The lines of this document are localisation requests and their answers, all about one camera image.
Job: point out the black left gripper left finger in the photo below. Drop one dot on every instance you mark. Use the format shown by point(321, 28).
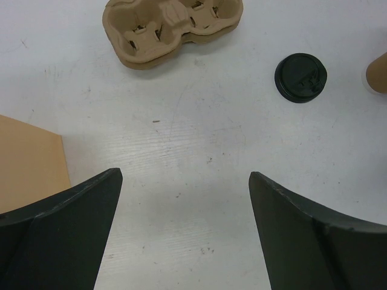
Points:
point(58, 242)

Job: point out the brown paper bag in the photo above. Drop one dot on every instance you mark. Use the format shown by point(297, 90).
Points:
point(33, 164)

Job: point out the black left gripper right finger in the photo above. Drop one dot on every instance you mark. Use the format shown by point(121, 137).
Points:
point(307, 245)

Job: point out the black plastic lid stack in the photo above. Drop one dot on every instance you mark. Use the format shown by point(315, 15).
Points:
point(300, 77)

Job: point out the stacked brown paper cups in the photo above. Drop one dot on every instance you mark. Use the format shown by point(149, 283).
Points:
point(374, 76)

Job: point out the brown pulp cup carrier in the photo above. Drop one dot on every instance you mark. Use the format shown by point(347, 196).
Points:
point(145, 34)

